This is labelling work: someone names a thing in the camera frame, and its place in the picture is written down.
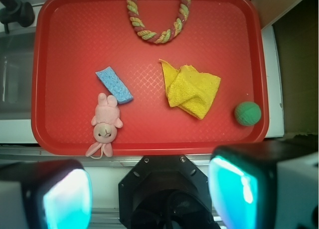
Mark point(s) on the red plastic tray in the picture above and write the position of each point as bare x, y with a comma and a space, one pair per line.
74, 39

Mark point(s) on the multicolour twisted rope toy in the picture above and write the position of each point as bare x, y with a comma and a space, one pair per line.
155, 30

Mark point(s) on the green rubber ball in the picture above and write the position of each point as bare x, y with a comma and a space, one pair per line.
247, 113

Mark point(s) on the pink plush bunny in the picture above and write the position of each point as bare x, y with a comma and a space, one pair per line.
106, 123

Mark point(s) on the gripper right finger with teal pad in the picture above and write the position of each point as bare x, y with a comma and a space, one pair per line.
266, 185

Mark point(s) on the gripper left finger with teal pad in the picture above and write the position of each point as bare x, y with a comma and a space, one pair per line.
45, 195

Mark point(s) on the brown cardboard box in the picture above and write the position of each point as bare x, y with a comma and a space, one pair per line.
296, 29

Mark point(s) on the blue sponge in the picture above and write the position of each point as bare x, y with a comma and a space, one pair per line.
115, 85

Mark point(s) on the yellow cloth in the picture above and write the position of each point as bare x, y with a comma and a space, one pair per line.
188, 89

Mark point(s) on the grey toy faucet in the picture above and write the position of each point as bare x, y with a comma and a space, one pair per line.
16, 11

